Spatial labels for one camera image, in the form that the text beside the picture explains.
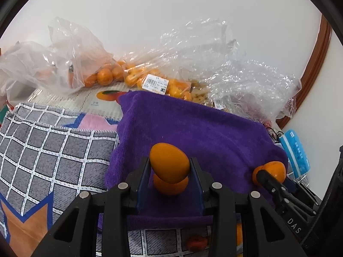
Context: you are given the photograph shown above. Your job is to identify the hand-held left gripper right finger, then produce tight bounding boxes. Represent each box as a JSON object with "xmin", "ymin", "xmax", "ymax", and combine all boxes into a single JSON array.
[{"xmin": 190, "ymin": 157, "xmax": 307, "ymax": 257}]

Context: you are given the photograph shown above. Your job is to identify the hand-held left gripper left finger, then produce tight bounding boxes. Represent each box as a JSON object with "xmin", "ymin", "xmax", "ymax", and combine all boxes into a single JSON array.
[{"xmin": 31, "ymin": 157, "xmax": 152, "ymax": 257}]

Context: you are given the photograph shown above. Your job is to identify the labelled clear bag of mandarins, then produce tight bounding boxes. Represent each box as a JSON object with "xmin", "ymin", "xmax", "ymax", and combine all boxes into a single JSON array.
[{"xmin": 118, "ymin": 47, "xmax": 193, "ymax": 99}]

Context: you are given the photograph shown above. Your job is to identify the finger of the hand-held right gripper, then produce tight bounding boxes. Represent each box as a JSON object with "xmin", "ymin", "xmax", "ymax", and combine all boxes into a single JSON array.
[
  {"xmin": 256, "ymin": 170, "xmax": 317, "ymax": 216},
  {"xmin": 284, "ymin": 178, "xmax": 322, "ymax": 206}
]

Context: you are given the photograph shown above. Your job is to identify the purple towel-covered tray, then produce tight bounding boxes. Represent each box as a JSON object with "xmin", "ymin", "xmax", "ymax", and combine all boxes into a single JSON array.
[{"xmin": 98, "ymin": 90, "xmax": 289, "ymax": 233}]

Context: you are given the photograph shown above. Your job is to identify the oval orange mandarin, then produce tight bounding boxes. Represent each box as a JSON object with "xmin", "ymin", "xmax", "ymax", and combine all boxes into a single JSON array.
[{"xmin": 149, "ymin": 142, "xmax": 190, "ymax": 184}]

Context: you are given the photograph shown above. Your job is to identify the clear bag with tan contents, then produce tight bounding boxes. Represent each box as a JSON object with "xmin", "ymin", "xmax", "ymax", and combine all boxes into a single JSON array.
[{"xmin": 185, "ymin": 82, "xmax": 217, "ymax": 105}]

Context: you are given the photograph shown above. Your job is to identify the white picture play mat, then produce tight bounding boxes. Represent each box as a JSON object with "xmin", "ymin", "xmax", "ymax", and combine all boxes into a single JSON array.
[{"xmin": 31, "ymin": 84, "xmax": 134, "ymax": 122}]

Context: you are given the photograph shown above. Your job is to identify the blue tissue pack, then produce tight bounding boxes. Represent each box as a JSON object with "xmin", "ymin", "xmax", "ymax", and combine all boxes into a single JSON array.
[{"xmin": 279, "ymin": 129, "xmax": 311, "ymax": 178}]

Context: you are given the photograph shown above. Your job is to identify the large crumpled clear plastic bag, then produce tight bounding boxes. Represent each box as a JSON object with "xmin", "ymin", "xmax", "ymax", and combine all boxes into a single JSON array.
[{"xmin": 158, "ymin": 17, "xmax": 302, "ymax": 124}]

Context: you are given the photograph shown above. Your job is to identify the white translucent plastic bag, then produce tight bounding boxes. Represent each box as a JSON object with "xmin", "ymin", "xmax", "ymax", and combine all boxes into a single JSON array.
[{"xmin": 0, "ymin": 41, "xmax": 58, "ymax": 99}]

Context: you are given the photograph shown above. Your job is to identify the clear bag of cherry tomatoes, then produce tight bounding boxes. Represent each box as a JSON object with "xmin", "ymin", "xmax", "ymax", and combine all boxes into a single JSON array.
[{"xmin": 236, "ymin": 96, "xmax": 275, "ymax": 130}]

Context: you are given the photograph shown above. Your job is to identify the small red tomato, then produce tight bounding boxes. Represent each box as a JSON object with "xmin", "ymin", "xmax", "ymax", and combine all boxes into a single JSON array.
[{"xmin": 187, "ymin": 236, "xmax": 209, "ymax": 253}]

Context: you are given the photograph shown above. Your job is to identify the black cord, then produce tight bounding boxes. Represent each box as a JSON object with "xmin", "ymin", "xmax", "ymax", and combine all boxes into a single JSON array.
[{"xmin": 264, "ymin": 124, "xmax": 286, "ymax": 143}]

